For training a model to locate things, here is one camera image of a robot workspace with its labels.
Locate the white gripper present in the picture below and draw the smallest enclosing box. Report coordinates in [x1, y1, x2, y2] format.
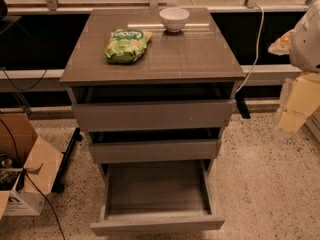
[268, 30, 320, 139]

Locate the green rice chip bag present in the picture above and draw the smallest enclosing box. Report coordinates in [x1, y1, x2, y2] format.
[105, 29, 152, 64]

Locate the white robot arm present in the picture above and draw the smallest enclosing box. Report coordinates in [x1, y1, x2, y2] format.
[268, 0, 320, 139]

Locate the grey drawer cabinet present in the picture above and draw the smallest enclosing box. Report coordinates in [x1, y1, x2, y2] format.
[59, 7, 247, 172]

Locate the top grey drawer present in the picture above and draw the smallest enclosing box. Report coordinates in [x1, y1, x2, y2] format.
[72, 101, 234, 132]

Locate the bottom grey drawer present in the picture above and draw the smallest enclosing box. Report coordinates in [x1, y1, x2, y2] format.
[91, 160, 224, 236]

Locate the black stand leg right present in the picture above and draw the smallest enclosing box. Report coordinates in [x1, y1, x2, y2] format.
[235, 91, 251, 119]

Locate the black stand leg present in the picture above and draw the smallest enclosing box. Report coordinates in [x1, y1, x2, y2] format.
[51, 127, 82, 193]
[235, 91, 251, 119]

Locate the cardboard box on right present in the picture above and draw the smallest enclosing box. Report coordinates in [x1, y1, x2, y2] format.
[306, 107, 320, 142]

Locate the cardboard box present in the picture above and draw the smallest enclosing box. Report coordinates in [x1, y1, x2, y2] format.
[306, 107, 320, 142]
[0, 114, 63, 219]

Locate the white bowl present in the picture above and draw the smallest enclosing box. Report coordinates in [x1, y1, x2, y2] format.
[159, 7, 190, 32]

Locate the black stand leg left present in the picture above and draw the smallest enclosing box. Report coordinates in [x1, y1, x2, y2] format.
[51, 127, 82, 193]

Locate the cardboard box on left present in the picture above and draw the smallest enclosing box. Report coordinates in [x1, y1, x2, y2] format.
[0, 114, 63, 219]

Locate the white cable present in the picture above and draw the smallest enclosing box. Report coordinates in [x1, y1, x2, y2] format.
[235, 3, 266, 95]

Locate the metal window rail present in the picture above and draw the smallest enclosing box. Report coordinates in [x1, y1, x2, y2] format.
[0, 64, 302, 93]

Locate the black cable on floor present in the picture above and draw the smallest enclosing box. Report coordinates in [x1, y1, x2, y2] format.
[0, 117, 67, 240]

